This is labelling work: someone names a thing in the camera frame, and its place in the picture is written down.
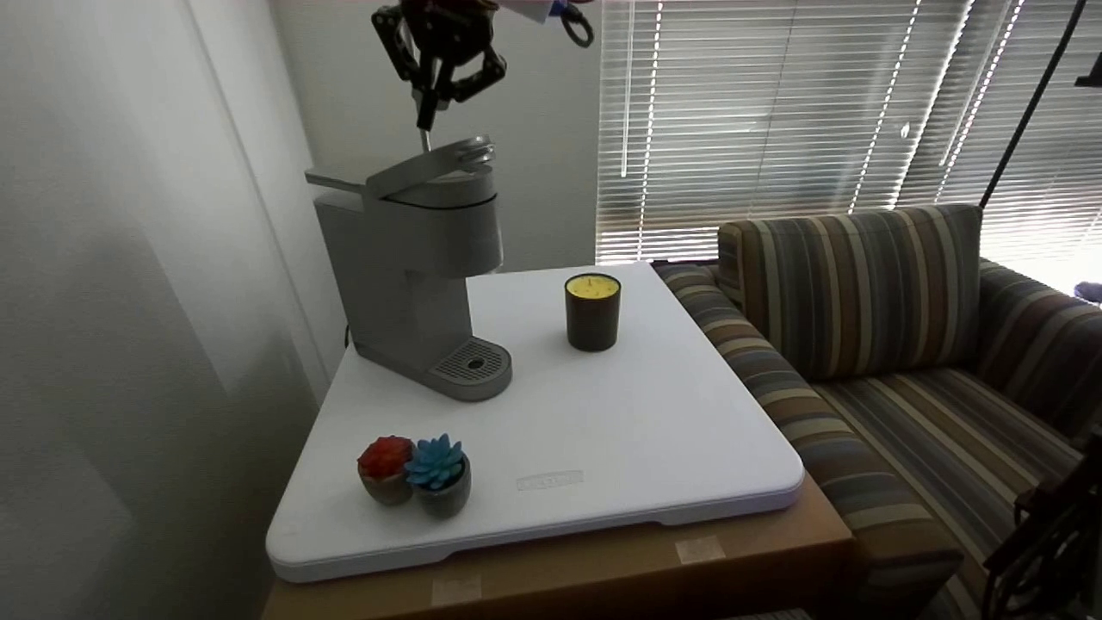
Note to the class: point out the brown wooden table base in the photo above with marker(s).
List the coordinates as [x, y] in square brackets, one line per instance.
[640, 571]

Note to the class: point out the red succulent in pot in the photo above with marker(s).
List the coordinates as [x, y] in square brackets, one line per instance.
[382, 460]

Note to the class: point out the white plastic table board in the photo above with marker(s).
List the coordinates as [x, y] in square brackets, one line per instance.
[595, 424]

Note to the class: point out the white window blinds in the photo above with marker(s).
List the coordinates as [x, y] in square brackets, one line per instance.
[778, 117]

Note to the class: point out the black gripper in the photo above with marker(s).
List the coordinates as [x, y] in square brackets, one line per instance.
[447, 26]

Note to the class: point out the black tripod stand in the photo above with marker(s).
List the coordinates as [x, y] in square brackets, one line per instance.
[1056, 538]

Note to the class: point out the grey coffee machine body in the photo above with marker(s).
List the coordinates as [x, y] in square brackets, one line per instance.
[391, 278]

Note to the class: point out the yellow candle in dark jar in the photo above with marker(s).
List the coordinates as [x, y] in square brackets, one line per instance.
[593, 323]

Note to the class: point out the striped fabric sofa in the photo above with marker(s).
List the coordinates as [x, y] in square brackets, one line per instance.
[917, 448]

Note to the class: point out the striped sofa back cushion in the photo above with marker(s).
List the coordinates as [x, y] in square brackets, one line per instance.
[862, 289]

